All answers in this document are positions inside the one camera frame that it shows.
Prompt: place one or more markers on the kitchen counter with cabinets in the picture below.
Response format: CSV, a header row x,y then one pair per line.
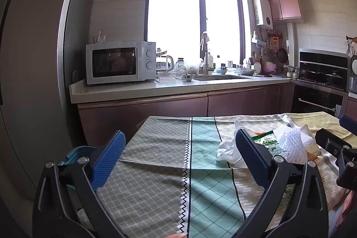
x,y
125,106

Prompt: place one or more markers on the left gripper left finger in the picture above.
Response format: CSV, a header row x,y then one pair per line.
x,y
84,169

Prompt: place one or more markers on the patterned green beige tablecloth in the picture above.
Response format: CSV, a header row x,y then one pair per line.
x,y
168,179

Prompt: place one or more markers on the grey rice cooker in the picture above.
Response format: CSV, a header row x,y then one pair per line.
x,y
353,74

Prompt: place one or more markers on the white microwave oven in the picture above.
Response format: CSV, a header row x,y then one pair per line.
x,y
120,61

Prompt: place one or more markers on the blue white ceramic bowl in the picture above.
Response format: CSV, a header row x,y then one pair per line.
x,y
187,77

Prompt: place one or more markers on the pink upper wall cabinet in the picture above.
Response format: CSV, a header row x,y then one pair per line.
x,y
286,11

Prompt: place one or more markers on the white tissue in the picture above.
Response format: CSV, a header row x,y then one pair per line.
x,y
227,149

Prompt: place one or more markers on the white wall water heater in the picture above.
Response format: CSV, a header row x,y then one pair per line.
x,y
263,15

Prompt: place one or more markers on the glass electric kettle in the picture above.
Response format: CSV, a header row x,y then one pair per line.
x,y
164,63

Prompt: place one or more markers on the white foam fruit net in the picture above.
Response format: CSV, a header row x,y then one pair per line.
x,y
296,143

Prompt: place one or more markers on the green white snack wrapper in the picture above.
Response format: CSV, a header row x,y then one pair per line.
x,y
269,141

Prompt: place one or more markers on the black built-in oven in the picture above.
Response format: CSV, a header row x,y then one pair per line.
x,y
322,82

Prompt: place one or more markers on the large kitchen window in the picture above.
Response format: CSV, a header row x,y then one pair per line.
x,y
177,26

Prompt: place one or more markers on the black hanging frying pan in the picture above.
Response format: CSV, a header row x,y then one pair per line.
x,y
282,52

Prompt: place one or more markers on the grey refrigerator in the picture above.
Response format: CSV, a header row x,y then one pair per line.
x,y
42,54

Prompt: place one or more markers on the chrome sink faucet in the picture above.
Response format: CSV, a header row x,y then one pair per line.
x,y
208,66

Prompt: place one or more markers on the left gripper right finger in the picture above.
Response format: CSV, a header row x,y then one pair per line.
x,y
306,214

